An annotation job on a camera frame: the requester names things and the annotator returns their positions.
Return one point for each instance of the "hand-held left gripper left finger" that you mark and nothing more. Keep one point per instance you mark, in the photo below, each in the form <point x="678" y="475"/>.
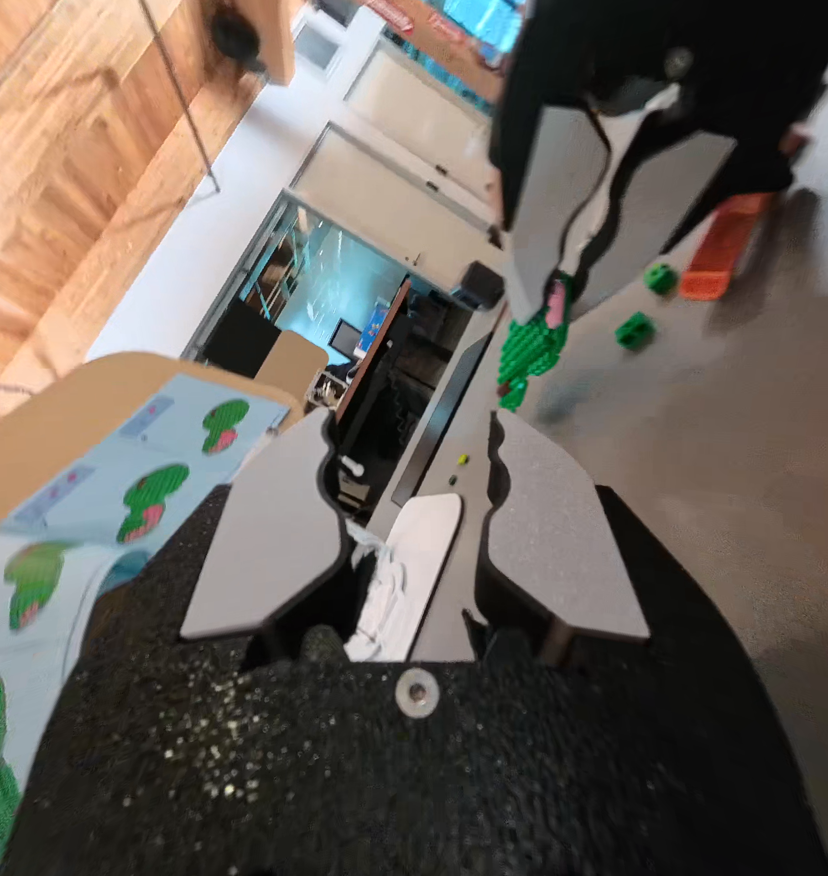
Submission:
<point x="263" y="547"/>

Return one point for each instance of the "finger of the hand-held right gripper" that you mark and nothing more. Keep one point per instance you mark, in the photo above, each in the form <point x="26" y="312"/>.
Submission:
<point x="660" y="198"/>
<point x="550" y="191"/>

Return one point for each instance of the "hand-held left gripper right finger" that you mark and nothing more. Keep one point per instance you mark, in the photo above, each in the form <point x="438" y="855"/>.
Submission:
<point x="564" y="547"/>

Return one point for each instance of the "lego instruction booklet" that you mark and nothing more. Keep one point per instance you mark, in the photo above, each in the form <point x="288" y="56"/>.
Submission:
<point x="181" y="438"/>

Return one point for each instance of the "green lego baseplate build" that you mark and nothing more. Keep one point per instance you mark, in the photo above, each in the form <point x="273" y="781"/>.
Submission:
<point x="530" y="349"/>

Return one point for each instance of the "green cube lego brick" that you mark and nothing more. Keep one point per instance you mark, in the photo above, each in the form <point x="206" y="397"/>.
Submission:
<point x="661" y="279"/>
<point x="635" y="332"/>

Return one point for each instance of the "blue lego box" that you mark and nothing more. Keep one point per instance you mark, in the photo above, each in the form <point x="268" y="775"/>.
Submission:
<point x="376" y="327"/>

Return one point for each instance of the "orange brick separator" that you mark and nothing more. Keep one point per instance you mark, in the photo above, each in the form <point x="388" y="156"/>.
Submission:
<point x="722" y="253"/>

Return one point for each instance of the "grey battery charger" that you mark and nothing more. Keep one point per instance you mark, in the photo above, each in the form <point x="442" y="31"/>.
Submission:
<point x="481" y="284"/>

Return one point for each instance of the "small white plug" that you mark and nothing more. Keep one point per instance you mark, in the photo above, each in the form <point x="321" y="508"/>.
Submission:
<point x="352" y="467"/>

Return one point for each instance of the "wooden beam with red stickers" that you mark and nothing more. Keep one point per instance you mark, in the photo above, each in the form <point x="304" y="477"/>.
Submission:
<point x="448" y="41"/>

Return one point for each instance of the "frosted glass door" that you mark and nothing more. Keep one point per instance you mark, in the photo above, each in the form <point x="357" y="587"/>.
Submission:
<point x="414" y="89"/>
<point x="373" y="191"/>

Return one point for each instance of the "wooden office desk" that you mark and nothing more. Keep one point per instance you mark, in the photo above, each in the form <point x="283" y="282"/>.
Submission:
<point x="359" y="378"/>

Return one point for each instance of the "black partition panel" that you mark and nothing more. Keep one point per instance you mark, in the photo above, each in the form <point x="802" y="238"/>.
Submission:
<point x="243" y="339"/>

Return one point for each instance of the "small black monitor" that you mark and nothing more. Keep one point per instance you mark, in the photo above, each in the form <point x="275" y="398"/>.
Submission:
<point x="344" y="337"/>

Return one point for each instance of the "wooden booklet stand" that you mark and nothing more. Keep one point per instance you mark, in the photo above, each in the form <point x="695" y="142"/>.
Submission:
<point x="78" y="397"/>

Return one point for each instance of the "black round ceiling lamp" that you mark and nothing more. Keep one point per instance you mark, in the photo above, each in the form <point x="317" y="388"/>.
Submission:
<point x="236" y="38"/>

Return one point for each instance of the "black metal rod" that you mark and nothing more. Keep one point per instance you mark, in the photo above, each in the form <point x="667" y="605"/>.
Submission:
<point x="181" y="89"/>

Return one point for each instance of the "wall air vent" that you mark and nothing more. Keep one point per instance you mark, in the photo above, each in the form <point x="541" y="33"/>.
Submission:
<point x="316" y="44"/>

